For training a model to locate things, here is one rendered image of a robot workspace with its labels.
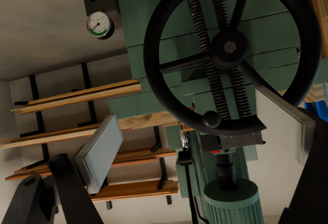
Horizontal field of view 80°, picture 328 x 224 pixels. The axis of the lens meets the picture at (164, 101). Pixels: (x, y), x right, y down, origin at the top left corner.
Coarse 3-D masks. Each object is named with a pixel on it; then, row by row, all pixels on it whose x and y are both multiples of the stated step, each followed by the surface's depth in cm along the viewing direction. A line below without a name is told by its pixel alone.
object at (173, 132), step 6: (168, 126) 84; (174, 126) 84; (168, 132) 84; (174, 132) 84; (168, 138) 84; (174, 138) 84; (180, 138) 84; (168, 144) 85; (174, 144) 84; (180, 144) 84
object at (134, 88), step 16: (32, 80) 336; (128, 80) 258; (64, 96) 276; (80, 96) 273; (96, 96) 274; (112, 96) 304; (32, 112) 333; (80, 128) 273; (96, 128) 266; (128, 128) 264; (16, 144) 297; (32, 144) 292; (160, 144) 297; (48, 160) 338; (128, 160) 263; (144, 160) 253; (160, 160) 298; (16, 176) 292; (48, 176) 335; (112, 192) 281; (128, 192) 271; (144, 192) 262; (160, 192) 253; (176, 192) 250
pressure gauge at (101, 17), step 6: (96, 12) 48; (102, 12) 48; (90, 18) 48; (96, 18) 48; (102, 18) 48; (108, 18) 48; (90, 24) 48; (96, 24) 48; (102, 24) 48; (108, 24) 48; (90, 30) 48; (96, 30) 48; (102, 30) 48; (108, 30) 48; (96, 36) 48; (102, 36) 48; (108, 36) 50
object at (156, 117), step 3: (153, 114) 69; (156, 114) 69; (159, 114) 68; (153, 117) 69; (156, 117) 69; (159, 117) 68; (150, 120) 69; (153, 120) 69; (156, 120) 69; (159, 120) 68; (120, 123) 70; (147, 123) 69; (120, 126) 70; (123, 126) 70
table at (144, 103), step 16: (288, 64) 49; (320, 64) 47; (192, 80) 42; (224, 80) 41; (272, 80) 49; (288, 80) 48; (320, 80) 48; (128, 96) 54; (144, 96) 53; (176, 96) 52; (112, 112) 54; (128, 112) 54; (144, 112) 53
